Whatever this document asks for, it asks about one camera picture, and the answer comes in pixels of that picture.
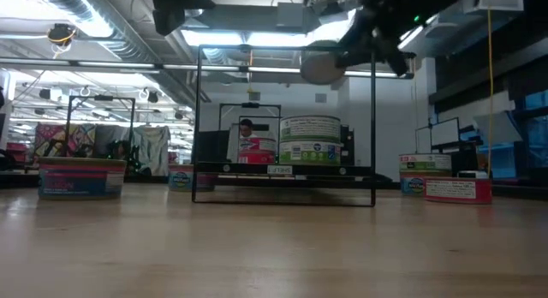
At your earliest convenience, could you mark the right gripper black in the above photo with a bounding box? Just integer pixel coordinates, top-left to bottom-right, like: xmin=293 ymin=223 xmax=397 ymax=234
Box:
xmin=335 ymin=0 xmax=434 ymax=77

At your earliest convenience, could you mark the green white Bumble Bee can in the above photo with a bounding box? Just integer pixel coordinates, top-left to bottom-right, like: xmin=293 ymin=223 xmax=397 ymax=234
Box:
xmin=278 ymin=139 xmax=343 ymax=166
xmin=280 ymin=114 xmax=343 ymax=144
xmin=398 ymin=152 xmax=453 ymax=174

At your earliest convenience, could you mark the blue Wild Planet can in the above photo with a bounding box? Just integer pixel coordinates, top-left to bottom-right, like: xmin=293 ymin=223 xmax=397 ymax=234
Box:
xmin=168 ymin=163 xmax=217 ymax=193
xmin=399 ymin=170 xmax=453 ymax=197

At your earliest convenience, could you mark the red tuna can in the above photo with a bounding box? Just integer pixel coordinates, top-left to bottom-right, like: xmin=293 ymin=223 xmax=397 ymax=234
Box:
xmin=237 ymin=137 xmax=277 ymax=154
xmin=237 ymin=151 xmax=277 ymax=164
xmin=423 ymin=176 xmax=494 ymax=206

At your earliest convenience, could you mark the blue pink salmon can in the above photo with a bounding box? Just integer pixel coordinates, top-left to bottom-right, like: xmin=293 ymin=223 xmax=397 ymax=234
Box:
xmin=37 ymin=156 xmax=128 ymax=201

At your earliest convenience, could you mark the gray ceiling box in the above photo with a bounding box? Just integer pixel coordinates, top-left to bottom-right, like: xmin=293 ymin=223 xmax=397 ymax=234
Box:
xmin=276 ymin=1 xmax=310 ymax=33

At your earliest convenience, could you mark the black storage cabinet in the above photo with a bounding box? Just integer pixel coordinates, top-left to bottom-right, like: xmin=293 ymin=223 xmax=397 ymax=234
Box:
xmin=341 ymin=123 xmax=355 ymax=167

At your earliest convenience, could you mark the white panel on stand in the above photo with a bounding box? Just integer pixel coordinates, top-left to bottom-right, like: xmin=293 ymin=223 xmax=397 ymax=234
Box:
xmin=414 ymin=116 xmax=462 ymax=155

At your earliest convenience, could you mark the long linear ceiling light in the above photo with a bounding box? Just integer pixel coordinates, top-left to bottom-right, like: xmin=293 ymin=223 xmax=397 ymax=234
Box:
xmin=0 ymin=56 xmax=415 ymax=80

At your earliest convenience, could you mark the black dome ceiling device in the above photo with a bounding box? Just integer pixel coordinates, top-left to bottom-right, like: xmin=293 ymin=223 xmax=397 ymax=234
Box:
xmin=45 ymin=21 xmax=79 ymax=47

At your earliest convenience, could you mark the pale draped cloth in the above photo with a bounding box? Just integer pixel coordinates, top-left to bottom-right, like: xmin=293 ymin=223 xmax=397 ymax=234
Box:
xmin=130 ymin=124 xmax=172 ymax=171

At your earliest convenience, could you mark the gray hanging cloth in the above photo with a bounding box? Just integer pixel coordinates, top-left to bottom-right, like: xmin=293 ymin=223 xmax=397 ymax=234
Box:
xmin=92 ymin=123 xmax=134 ymax=158

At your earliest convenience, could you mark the person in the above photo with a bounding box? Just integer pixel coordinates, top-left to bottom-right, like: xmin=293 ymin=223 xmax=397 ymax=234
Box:
xmin=237 ymin=117 xmax=259 ymax=140

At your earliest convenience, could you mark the black desk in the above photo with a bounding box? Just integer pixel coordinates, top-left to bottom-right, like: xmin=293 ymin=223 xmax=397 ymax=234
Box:
xmin=432 ymin=139 xmax=487 ymax=179

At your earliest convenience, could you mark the black device with green lights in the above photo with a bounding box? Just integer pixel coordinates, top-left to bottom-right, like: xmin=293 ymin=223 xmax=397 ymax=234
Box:
xmin=106 ymin=139 xmax=143 ymax=170

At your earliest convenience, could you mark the gray slanted panel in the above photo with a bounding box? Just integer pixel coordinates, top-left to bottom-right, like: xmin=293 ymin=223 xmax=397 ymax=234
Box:
xmin=472 ymin=110 xmax=524 ymax=146

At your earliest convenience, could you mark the colourful patchwork quilt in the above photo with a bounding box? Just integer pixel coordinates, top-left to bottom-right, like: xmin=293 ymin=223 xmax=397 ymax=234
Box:
xmin=33 ymin=122 xmax=96 ymax=158

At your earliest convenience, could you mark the white column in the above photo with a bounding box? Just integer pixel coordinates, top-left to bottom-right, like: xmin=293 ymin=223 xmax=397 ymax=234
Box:
xmin=0 ymin=69 xmax=15 ymax=150

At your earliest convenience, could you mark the red storage bin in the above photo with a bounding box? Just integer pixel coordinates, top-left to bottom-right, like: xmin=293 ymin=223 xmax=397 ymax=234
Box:
xmin=4 ymin=141 xmax=34 ymax=164

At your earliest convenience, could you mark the silver spiral air duct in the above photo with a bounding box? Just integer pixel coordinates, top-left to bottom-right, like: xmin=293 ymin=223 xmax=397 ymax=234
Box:
xmin=33 ymin=0 xmax=162 ymax=64

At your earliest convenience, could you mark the black rack frame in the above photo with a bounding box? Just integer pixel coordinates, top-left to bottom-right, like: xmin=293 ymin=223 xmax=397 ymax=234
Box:
xmin=63 ymin=93 xmax=137 ymax=158

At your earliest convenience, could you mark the black gantry frame with camera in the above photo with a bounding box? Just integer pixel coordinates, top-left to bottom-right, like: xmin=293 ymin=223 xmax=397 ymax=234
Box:
xmin=217 ymin=101 xmax=283 ymax=132

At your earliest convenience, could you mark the yellow hanging cable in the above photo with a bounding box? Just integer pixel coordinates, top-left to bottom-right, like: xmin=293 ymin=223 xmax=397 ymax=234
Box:
xmin=485 ymin=9 xmax=495 ymax=184

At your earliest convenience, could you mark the wooden shelf with black frame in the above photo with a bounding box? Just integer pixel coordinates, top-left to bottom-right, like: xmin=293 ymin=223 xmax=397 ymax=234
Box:
xmin=191 ymin=44 xmax=378 ymax=208

